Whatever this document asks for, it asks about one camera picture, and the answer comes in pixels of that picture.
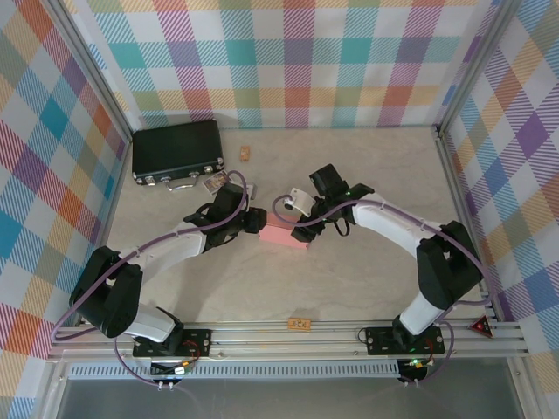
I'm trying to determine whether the pink paper box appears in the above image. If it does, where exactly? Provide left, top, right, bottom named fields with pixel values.
left=257, top=212, right=312, bottom=252

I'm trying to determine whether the black briefcase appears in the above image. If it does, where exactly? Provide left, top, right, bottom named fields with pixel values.
left=131, top=118, right=226, bottom=192

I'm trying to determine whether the small black electronics board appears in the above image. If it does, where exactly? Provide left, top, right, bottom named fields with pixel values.
left=150, top=361, right=194, bottom=380
left=397, top=357, right=433, bottom=381

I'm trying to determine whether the red triangular button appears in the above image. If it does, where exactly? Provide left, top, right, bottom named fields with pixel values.
left=469, top=314, right=494, bottom=338

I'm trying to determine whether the grey metal panel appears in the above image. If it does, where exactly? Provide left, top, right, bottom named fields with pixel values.
left=43, top=377, right=538, bottom=419

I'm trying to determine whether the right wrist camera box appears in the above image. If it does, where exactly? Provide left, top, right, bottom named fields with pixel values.
left=287, top=186, right=315, bottom=217

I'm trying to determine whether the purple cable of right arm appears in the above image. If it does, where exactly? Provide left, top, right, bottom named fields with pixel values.
left=273, top=194, right=493, bottom=386

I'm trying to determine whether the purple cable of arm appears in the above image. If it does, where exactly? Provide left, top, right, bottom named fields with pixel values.
left=273, top=194, right=493, bottom=386
left=51, top=169, right=252, bottom=388

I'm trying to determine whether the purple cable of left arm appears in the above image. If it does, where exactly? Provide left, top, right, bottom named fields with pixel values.
left=51, top=169, right=252, bottom=388

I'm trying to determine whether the aluminium side rail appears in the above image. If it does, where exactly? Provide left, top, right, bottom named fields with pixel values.
left=76, top=130, right=132, bottom=326
left=434, top=125, right=502, bottom=323

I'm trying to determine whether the black base plate of left arm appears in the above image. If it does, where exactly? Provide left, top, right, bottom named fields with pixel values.
left=132, top=327, right=214, bottom=359

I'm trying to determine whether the aluminium frame rail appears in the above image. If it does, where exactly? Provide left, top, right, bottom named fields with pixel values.
left=46, top=320, right=530, bottom=361

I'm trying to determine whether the black base plate of right arm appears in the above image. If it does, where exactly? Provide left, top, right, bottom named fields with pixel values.
left=364, top=325, right=446, bottom=355

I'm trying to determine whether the grey slotted cable duct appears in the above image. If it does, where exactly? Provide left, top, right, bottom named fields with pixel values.
left=67, top=361, right=401, bottom=381

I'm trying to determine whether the aluminium frame post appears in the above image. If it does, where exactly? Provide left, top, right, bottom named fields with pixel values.
left=434, top=0, right=519, bottom=134
left=43, top=0, right=135, bottom=145

